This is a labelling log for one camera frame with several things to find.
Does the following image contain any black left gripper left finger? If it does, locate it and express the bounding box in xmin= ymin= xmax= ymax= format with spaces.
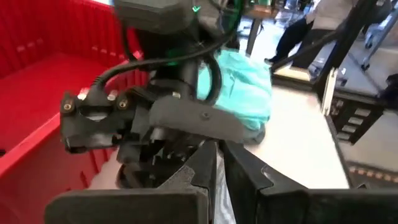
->
xmin=157 ymin=139 xmax=218 ymax=224

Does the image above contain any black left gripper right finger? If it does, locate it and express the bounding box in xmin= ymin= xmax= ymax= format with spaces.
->
xmin=219 ymin=139 xmax=310 ymax=224

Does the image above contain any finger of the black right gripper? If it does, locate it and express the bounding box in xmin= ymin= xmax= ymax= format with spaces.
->
xmin=148 ymin=95 xmax=246 ymax=143

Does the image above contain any grey striped garment with label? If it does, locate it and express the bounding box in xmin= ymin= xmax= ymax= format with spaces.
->
xmin=214 ymin=148 xmax=238 ymax=224

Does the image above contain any turquoise garment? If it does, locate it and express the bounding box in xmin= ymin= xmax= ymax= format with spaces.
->
xmin=197 ymin=49 xmax=273 ymax=131

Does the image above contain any red plastic laundry bin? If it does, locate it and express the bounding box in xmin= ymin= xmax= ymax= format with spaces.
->
xmin=0 ymin=0 xmax=150 ymax=224

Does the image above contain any tan wooden desk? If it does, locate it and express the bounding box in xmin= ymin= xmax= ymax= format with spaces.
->
xmin=244 ymin=4 xmax=280 ymax=58

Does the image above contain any person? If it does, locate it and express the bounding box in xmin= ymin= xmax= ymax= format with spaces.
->
xmin=264 ymin=0 xmax=358 ymax=68

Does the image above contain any grey metal desk leg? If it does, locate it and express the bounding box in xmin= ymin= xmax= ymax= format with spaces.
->
xmin=361 ymin=6 xmax=398 ymax=71

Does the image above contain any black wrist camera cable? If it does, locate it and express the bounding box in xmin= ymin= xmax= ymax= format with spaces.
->
xmin=91 ymin=29 xmax=237 ymax=106

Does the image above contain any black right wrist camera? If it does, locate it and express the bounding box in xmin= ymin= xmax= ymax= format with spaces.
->
xmin=60 ymin=88 xmax=139 ymax=154

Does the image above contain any white metal corner bracket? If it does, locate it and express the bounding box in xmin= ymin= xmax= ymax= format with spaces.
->
xmin=321 ymin=67 xmax=339 ymax=116

